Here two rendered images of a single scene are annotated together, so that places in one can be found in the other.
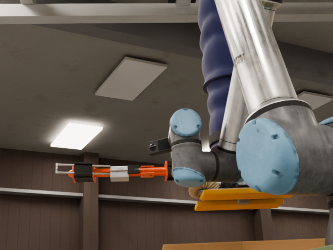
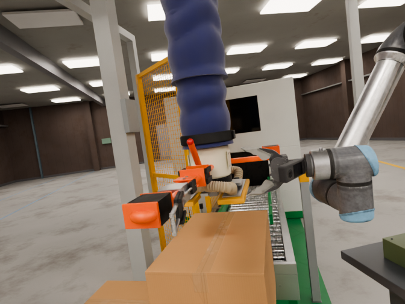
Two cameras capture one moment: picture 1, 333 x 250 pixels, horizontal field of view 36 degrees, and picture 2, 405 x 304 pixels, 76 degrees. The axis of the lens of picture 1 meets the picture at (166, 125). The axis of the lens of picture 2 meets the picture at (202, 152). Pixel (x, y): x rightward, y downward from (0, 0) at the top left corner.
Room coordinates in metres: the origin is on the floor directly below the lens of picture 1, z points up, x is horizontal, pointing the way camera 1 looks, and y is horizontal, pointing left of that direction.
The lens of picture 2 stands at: (1.62, 0.78, 1.39)
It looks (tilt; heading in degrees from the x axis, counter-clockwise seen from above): 4 degrees down; 288
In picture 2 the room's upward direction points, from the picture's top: 8 degrees counter-clockwise
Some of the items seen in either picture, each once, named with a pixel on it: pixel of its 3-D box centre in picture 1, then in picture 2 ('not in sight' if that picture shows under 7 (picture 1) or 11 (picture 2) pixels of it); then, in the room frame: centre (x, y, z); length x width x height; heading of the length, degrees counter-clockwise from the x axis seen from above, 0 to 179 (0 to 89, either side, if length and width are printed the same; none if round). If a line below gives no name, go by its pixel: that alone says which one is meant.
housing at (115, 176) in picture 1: (119, 173); (174, 194); (1.91, 0.19, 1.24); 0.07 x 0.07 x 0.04; 4
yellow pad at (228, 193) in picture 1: (248, 189); (235, 186); (1.85, -0.28, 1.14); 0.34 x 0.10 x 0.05; 94
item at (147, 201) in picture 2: (83, 173); (149, 209); (1.91, 0.32, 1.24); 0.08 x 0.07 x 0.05; 94
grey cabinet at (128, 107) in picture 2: not in sight; (130, 116); (2.96, -1.31, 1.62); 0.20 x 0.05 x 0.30; 94
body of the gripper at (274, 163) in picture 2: not in sight; (288, 166); (1.63, -0.05, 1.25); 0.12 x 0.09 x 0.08; 4
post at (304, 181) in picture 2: not in sight; (310, 237); (1.54, -1.24, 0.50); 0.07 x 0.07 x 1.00; 4
